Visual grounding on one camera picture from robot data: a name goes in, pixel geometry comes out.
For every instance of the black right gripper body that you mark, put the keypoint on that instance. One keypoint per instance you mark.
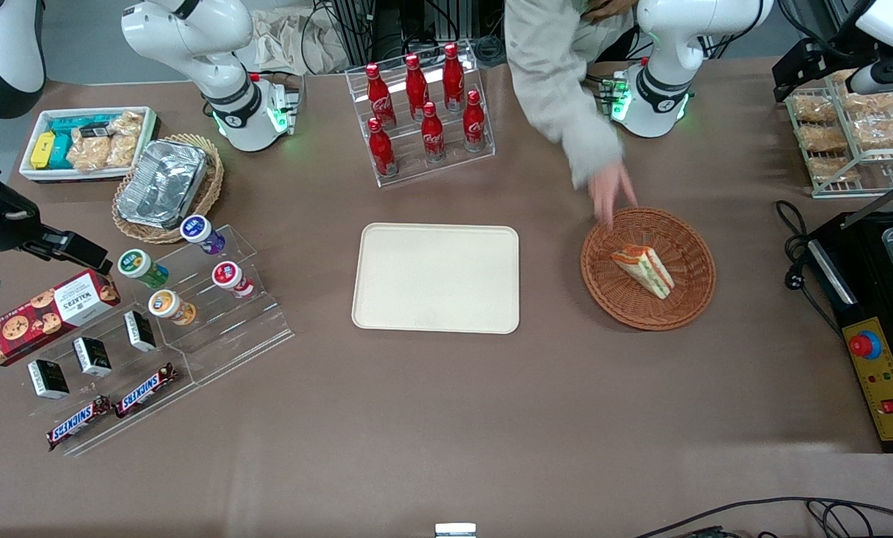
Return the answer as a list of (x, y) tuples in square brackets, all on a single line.
[(1, 223)]

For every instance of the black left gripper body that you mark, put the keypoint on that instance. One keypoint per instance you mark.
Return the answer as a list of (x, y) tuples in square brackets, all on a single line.
[(806, 66)]

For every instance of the triangle sandwich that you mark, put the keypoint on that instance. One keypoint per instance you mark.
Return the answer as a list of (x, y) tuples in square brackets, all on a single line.
[(646, 270)]

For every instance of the grey sleeved forearm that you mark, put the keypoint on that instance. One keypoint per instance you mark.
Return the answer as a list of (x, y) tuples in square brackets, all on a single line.
[(558, 82)]

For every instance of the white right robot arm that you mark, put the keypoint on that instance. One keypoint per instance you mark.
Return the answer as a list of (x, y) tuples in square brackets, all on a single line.
[(192, 37)]

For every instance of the aluminium foil tray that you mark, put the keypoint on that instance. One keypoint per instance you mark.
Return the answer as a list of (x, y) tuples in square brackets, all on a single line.
[(162, 184)]

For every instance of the tan oval wicker basket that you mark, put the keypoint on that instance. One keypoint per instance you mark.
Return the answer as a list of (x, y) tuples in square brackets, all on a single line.
[(211, 179)]

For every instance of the brown round wicker basket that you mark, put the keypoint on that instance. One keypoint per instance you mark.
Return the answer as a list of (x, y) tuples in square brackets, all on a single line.
[(685, 299)]

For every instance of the cream plastic tray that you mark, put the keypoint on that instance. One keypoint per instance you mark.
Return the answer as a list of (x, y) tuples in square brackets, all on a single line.
[(436, 278)]

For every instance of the person's bare hand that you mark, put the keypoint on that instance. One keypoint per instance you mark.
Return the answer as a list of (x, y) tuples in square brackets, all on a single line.
[(612, 187)]

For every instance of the clear bag of fried snack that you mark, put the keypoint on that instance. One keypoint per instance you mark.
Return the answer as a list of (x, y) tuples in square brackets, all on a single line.
[(879, 102), (814, 109), (823, 138), (832, 170), (885, 133)]

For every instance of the white plastic snack bin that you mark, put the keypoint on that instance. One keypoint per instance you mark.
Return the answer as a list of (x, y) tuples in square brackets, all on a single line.
[(31, 173)]

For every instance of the green lid yogurt cup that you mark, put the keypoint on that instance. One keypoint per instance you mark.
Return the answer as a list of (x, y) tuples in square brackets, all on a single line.
[(138, 264)]

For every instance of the red Walkers cookie box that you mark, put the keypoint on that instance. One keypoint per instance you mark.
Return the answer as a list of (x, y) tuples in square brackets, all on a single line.
[(42, 317)]

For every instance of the yellow snack box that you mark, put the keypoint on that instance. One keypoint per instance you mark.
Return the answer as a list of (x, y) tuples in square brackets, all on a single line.
[(42, 150)]

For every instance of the teal snack box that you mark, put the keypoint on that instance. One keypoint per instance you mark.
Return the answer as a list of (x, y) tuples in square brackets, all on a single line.
[(61, 152), (72, 123)]

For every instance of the small black white box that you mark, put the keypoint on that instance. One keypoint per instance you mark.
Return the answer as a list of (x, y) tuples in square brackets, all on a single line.
[(48, 379), (140, 331), (92, 357)]

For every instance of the clear bag of crackers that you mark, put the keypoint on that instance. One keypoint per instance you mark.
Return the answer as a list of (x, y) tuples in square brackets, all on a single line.
[(127, 124), (89, 154), (122, 151)]

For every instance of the orange lid yogurt cup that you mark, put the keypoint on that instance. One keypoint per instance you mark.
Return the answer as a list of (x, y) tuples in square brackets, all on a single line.
[(168, 305)]

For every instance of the purple lid yogurt cup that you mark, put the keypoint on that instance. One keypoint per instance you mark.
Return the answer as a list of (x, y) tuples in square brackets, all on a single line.
[(199, 230)]

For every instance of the grey metal bar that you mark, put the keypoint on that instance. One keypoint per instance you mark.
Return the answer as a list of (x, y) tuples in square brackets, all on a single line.
[(887, 198)]

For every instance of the red lid yogurt cup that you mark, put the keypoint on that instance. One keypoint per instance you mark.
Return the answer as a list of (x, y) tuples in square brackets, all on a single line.
[(229, 276)]

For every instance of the Snickers chocolate bar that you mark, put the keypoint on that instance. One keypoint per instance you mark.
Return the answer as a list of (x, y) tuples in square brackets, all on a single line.
[(146, 391), (78, 423)]

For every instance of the clear acrylic stepped display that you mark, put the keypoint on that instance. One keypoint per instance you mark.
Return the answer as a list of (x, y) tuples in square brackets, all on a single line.
[(244, 336)]

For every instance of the black appliance yellow panel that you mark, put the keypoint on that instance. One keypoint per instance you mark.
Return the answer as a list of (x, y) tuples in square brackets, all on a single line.
[(861, 284)]

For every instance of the beige crumpled cloth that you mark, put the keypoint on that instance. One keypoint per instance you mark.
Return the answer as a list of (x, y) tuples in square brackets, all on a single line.
[(297, 41)]

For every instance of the red cola bottle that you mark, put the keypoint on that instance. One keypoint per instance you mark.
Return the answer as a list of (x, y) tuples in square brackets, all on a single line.
[(378, 97), (417, 86), (453, 75), (382, 152), (474, 124), (433, 136)]

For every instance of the clear acrylic bottle rack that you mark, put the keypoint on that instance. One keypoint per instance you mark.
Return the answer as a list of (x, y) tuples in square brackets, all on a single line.
[(409, 168)]

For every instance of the black background equipment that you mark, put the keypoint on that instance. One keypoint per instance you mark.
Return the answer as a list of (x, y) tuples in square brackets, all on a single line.
[(386, 26)]

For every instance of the small white object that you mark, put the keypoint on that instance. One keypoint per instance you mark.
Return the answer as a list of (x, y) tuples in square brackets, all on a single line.
[(455, 530)]

